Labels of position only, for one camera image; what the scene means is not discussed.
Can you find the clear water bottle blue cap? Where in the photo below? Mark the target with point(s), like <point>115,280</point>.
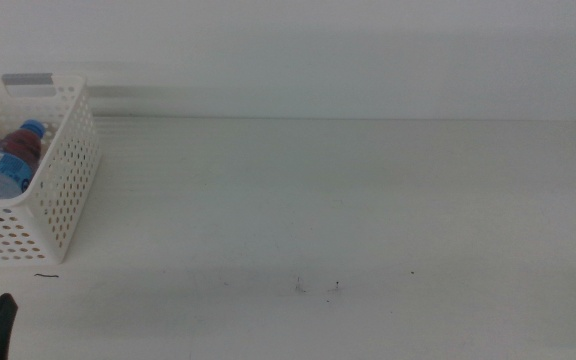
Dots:
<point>5,167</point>

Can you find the white perforated plastic basket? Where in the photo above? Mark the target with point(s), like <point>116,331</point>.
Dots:
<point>68,175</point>

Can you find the grey wall trunking strip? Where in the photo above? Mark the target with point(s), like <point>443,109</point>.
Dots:
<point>168,92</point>

